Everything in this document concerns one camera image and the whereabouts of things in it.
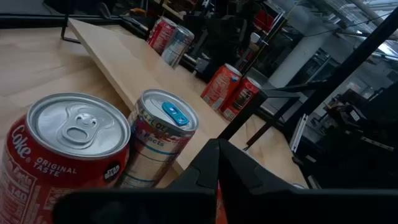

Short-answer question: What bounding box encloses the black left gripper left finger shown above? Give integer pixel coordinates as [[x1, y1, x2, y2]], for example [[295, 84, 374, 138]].
[[52, 139, 220, 224]]

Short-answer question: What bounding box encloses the light wooden board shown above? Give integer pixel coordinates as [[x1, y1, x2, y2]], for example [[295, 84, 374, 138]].
[[60, 12, 301, 175]]

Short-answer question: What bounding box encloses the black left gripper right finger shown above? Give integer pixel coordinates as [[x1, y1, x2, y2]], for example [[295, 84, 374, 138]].
[[218, 139, 398, 224]]

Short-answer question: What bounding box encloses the red Coke original can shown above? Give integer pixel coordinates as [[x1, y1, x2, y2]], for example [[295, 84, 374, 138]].
[[146, 16, 178, 56], [0, 92, 131, 224]]

